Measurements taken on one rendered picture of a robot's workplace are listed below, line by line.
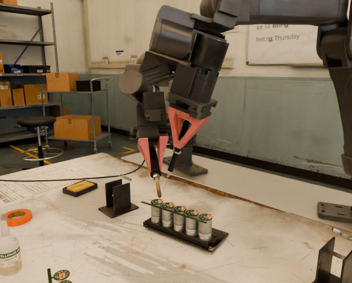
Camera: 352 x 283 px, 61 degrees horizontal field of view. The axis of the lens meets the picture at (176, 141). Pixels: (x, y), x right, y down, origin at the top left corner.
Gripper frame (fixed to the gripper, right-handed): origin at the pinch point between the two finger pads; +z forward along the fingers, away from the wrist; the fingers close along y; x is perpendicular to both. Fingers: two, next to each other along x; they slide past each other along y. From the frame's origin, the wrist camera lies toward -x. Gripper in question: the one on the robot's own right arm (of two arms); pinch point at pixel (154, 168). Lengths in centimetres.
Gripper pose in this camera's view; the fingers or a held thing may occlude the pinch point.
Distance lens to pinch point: 68.7
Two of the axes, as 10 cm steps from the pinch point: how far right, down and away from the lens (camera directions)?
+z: 1.0, 9.6, -2.5
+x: -1.6, 2.7, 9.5
